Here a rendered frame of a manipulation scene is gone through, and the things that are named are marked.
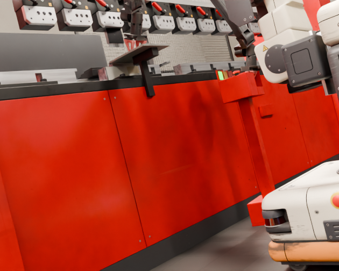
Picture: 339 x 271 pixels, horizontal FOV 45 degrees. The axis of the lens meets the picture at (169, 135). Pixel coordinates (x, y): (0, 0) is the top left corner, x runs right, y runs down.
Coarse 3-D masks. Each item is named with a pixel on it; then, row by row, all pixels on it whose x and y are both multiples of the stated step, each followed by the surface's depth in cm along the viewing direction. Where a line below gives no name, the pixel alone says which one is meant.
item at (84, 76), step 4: (92, 68) 226; (96, 68) 228; (100, 68) 230; (84, 72) 231; (88, 72) 226; (92, 72) 224; (96, 72) 226; (84, 76) 229; (88, 76) 227; (92, 76) 226; (96, 76) 229
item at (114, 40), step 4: (104, 32) 212; (108, 32) 212; (112, 32) 214; (116, 32) 216; (120, 32) 218; (108, 36) 211; (112, 36) 213; (116, 36) 215; (120, 36) 217; (108, 40) 211; (112, 40) 213; (116, 40) 215; (120, 40) 216; (108, 44) 212; (112, 44) 214; (116, 44) 215; (120, 44) 217
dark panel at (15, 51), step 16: (0, 48) 223; (16, 48) 230; (32, 48) 237; (48, 48) 245; (64, 48) 252; (80, 48) 261; (96, 48) 270; (0, 64) 222; (16, 64) 228; (32, 64) 235; (48, 64) 243; (64, 64) 250; (80, 64) 259; (96, 64) 267
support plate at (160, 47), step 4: (144, 44) 190; (148, 44) 192; (152, 44) 194; (156, 44) 195; (160, 44) 197; (164, 44) 199; (168, 44) 202; (136, 48) 192; (140, 48) 193; (144, 48) 195; (148, 48) 197; (160, 48) 203; (128, 52) 197; (132, 52) 197; (136, 52) 198; (140, 52) 201; (120, 56) 201; (124, 56) 201; (128, 56) 203; (132, 56) 205; (112, 60) 205; (116, 60) 205; (120, 60) 207; (124, 60) 209; (128, 60) 211; (132, 60) 214
